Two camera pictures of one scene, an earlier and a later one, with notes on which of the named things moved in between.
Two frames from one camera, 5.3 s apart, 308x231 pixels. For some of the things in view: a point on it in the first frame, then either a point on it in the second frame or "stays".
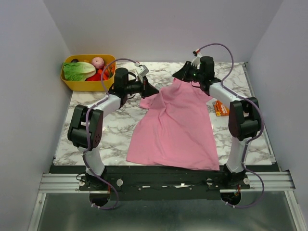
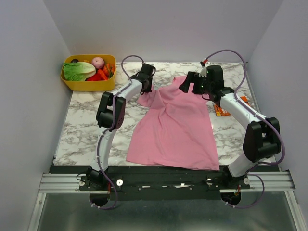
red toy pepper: x=97 y=76 stays
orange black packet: x=220 y=109 stays
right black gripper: x=186 y=72 to x=192 y=78
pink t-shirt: x=175 y=129 stays
